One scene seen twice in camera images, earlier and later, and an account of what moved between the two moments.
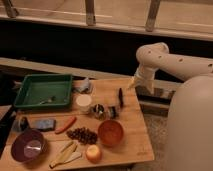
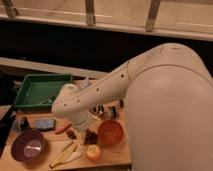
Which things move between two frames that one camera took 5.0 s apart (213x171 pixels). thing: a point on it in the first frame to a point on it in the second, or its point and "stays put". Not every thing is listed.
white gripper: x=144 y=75 to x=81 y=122
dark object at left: x=24 y=123 stays put
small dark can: x=113 y=112 stays put
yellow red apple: x=93 y=153 stays put
